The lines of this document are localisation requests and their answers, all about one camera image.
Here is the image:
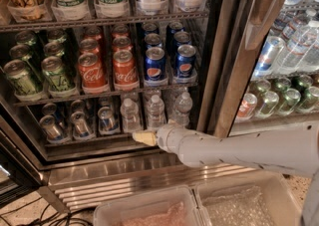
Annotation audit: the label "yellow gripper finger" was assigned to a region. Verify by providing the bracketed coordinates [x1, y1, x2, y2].
[133, 130, 157, 146]

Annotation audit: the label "clear water bottle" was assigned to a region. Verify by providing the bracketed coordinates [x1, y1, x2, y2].
[121, 98, 142, 133]
[147, 95, 165, 129]
[169, 92, 192, 126]

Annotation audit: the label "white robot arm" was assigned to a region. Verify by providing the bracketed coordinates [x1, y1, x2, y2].
[133, 121, 319, 226]

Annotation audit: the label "bottom shelf right energy can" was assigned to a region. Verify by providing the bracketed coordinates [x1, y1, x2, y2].
[98, 107, 119, 135]

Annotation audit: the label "shelf energy can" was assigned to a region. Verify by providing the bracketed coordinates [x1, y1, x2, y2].
[98, 107, 119, 135]
[39, 115, 67, 143]
[71, 112, 94, 139]

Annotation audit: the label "bottom shelf middle energy can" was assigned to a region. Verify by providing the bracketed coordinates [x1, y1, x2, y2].
[71, 112, 94, 139]

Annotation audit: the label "bottom shelf left energy can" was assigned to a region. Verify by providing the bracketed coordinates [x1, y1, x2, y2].
[39, 115, 67, 143]

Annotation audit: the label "front right red cola can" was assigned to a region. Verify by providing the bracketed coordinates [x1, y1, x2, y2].
[113, 50, 139, 91]

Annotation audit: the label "red cola can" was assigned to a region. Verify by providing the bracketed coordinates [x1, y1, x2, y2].
[78, 53, 108, 94]
[113, 50, 139, 91]

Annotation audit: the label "left clear plastic bin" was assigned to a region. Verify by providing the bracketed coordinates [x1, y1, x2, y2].
[94, 185, 202, 226]

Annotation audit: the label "clear plastic bin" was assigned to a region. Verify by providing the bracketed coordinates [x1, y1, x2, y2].
[194, 171, 301, 226]
[94, 185, 202, 226]

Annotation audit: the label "front left blue pepsi can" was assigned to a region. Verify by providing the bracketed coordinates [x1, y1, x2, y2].
[144, 47, 166, 81]

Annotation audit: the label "blue pepsi can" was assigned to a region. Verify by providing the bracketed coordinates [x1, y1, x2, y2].
[173, 44, 196, 78]
[144, 47, 166, 81]

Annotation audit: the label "front left red cola can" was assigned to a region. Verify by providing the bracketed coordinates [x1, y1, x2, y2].
[78, 53, 108, 94]

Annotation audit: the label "front right blue pepsi can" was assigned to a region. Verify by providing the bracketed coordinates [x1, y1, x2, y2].
[173, 44, 196, 78]

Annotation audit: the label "front right green can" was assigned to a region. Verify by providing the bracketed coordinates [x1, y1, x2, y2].
[41, 56, 77, 98]

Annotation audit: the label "green can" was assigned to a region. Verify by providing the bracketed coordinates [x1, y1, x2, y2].
[3, 60, 43, 102]
[41, 56, 77, 98]

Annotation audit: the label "right clear plastic bin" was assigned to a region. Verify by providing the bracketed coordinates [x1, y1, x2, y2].
[194, 171, 301, 226]

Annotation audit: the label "front left green can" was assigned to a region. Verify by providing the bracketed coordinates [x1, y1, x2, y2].
[3, 60, 43, 102]

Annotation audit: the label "black floor cables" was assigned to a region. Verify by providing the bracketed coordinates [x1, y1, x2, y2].
[0, 196, 95, 226]

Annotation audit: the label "steel fridge door frame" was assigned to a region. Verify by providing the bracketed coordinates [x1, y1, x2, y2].
[193, 0, 319, 138]

